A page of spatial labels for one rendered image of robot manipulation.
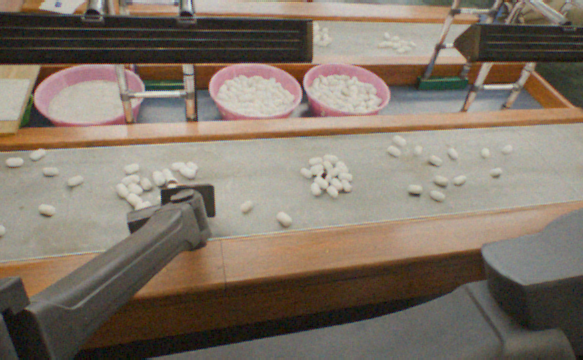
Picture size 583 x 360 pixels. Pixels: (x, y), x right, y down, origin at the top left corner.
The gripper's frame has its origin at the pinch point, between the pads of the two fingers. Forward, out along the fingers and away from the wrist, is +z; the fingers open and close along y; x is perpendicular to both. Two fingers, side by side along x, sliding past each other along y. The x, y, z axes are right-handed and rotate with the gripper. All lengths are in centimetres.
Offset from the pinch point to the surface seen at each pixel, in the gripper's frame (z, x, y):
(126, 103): 15.5, -20.7, 12.9
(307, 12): 69, -57, -49
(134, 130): 16.8, -14.3, 11.7
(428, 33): 62, -49, -98
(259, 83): 37, -27, -23
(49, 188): 6.8, -2.7, 28.7
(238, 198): 1.1, 1.7, -10.9
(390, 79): 43, -29, -71
